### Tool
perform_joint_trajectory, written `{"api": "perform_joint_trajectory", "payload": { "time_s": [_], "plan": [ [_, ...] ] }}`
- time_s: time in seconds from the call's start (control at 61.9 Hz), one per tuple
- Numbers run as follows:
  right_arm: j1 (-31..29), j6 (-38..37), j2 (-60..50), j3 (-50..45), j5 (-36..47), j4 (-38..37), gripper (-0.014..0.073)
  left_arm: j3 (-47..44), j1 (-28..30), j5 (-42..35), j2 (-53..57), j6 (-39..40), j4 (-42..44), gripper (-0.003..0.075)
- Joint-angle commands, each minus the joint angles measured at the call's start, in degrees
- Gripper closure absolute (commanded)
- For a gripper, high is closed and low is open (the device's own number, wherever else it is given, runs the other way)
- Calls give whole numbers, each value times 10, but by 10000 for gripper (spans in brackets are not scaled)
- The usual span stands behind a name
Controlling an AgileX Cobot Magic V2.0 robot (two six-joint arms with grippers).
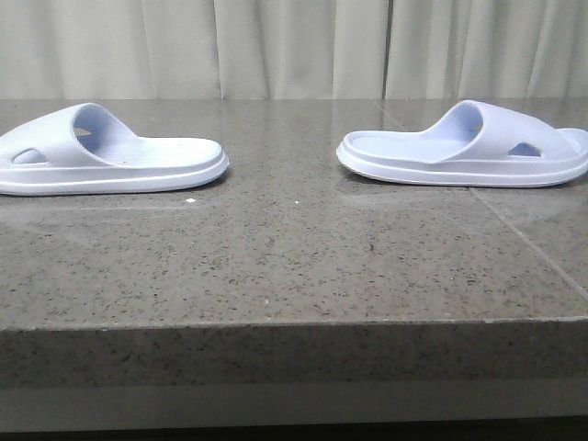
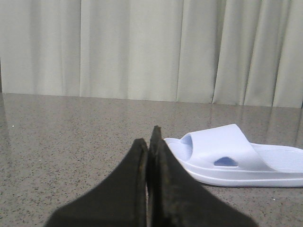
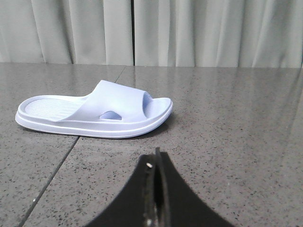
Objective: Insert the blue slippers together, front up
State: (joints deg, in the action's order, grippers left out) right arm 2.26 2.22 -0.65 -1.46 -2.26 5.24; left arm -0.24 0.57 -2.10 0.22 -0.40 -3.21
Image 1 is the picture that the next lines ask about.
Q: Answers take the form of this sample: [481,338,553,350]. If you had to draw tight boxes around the light blue slipper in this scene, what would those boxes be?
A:
[336,100,587,187]
[1,103,229,196]

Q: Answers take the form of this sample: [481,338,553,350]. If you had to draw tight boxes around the beige curtain backdrop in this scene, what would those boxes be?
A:
[1,1,587,99]

